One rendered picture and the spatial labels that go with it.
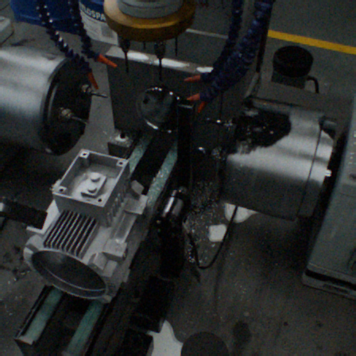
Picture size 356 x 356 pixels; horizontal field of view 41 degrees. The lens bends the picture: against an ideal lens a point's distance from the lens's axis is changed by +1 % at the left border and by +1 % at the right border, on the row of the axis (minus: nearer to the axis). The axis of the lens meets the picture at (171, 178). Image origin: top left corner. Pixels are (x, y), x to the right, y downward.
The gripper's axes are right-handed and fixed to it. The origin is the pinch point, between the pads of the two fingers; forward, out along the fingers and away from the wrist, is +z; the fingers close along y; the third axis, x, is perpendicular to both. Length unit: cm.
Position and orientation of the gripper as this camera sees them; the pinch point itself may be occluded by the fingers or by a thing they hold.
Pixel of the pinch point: (13, 211)
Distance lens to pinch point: 80.0
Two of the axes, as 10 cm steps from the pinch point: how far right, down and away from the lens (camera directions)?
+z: 1.8, 2.3, 9.6
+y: -9.4, -2.5, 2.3
